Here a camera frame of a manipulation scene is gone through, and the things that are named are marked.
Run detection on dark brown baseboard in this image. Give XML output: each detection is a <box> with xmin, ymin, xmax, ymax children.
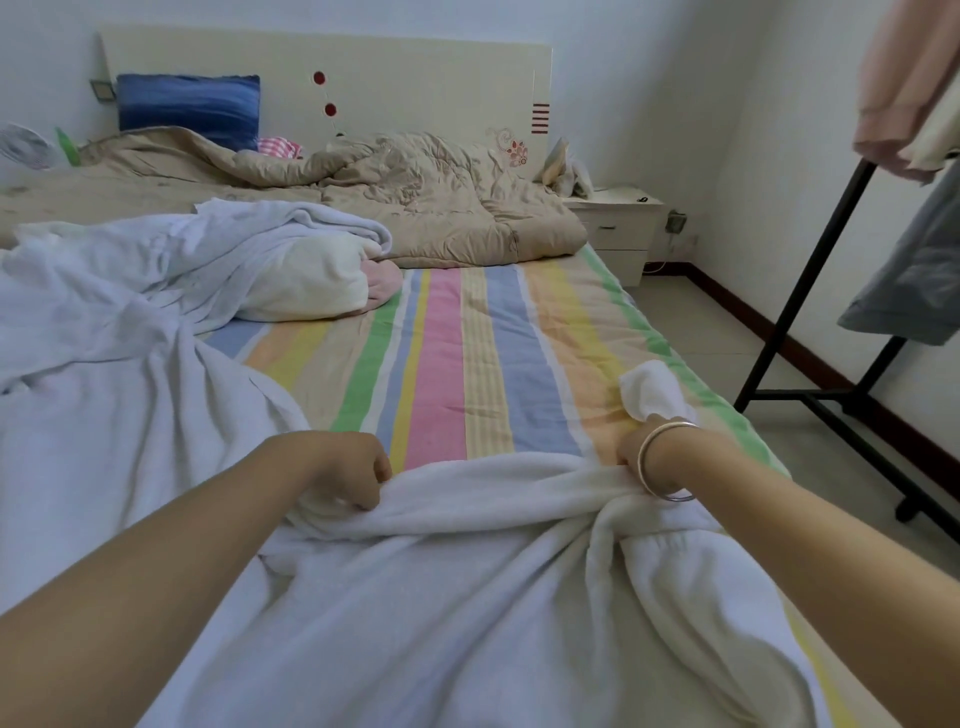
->
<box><xmin>645</xmin><ymin>262</ymin><xmax>960</xmax><ymax>497</ymax></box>

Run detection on white nightstand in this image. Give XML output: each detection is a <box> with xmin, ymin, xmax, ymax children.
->
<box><xmin>567</xmin><ymin>184</ymin><xmax>669</xmax><ymax>287</ymax></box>

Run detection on white towel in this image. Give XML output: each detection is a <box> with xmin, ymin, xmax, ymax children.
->
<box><xmin>0</xmin><ymin>198</ymin><xmax>834</xmax><ymax>728</ymax></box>

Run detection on small white desk fan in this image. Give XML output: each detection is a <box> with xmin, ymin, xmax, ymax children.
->
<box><xmin>0</xmin><ymin>123</ymin><xmax>54</xmax><ymax>170</ymax></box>

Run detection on grey hanging garment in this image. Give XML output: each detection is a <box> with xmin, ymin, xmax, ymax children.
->
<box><xmin>840</xmin><ymin>157</ymin><xmax>960</xmax><ymax>347</ymax></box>

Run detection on person's right forearm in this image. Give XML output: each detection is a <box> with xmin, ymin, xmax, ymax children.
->
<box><xmin>667</xmin><ymin>427</ymin><xmax>960</xmax><ymax>728</ymax></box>

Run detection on blue pillow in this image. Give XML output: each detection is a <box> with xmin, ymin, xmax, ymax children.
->
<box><xmin>117</xmin><ymin>73</ymin><xmax>263</xmax><ymax>152</ymax></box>

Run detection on cream fleece blanket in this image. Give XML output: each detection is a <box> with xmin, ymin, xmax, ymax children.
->
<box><xmin>240</xmin><ymin>232</ymin><xmax>374</xmax><ymax>324</ymax></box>

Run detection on cream plush toy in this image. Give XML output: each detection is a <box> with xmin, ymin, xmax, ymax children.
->
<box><xmin>537</xmin><ymin>138</ymin><xmax>597</xmax><ymax>200</ymax></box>

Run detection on person's left forearm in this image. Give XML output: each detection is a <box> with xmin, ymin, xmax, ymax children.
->
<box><xmin>0</xmin><ymin>442</ymin><xmax>324</xmax><ymax>728</ymax></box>

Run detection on person's right hand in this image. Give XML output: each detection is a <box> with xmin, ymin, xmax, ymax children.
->
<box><xmin>618</xmin><ymin>417</ymin><xmax>707</xmax><ymax>501</ymax></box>

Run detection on beige quilt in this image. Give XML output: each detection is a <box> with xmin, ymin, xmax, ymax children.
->
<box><xmin>0</xmin><ymin>127</ymin><xmax>590</xmax><ymax>269</ymax></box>

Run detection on pink hanging garment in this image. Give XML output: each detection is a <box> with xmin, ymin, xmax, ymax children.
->
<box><xmin>855</xmin><ymin>0</ymin><xmax>960</xmax><ymax>182</ymax></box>

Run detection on striped pastel bed sheet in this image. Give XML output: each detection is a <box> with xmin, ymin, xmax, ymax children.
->
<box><xmin>202</xmin><ymin>243</ymin><xmax>902</xmax><ymax>728</ymax></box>

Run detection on white headboard with red dots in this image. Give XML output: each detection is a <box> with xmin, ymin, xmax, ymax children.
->
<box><xmin>97</xmin><ymin>22</ymin><xmax>557</xmax><ymax>174</ymax></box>

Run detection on silver bracelet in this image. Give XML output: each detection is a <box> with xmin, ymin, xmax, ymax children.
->
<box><xmin>633</xmin><ymin>418</ymin><xmax>704</xmax><ymax>504</ymax></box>

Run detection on cream hanging garment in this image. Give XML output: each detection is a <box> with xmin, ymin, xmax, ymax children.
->
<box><xmin>904</xmin><ymin>105</ymin><xmax>960</xmax><ymax>174</ymax></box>

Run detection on black clothes rack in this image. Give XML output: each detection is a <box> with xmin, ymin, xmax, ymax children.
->
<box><xmin>735</xmin><ymin>157</ymin><xmax>960</xmax><ymax>542</ymax></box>

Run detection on person's left hand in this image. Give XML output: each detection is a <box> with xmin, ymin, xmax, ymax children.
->
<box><xmin>262</xmin><ymin>430</ymin><xmax>395</xmax><ymax>515</ymax></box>

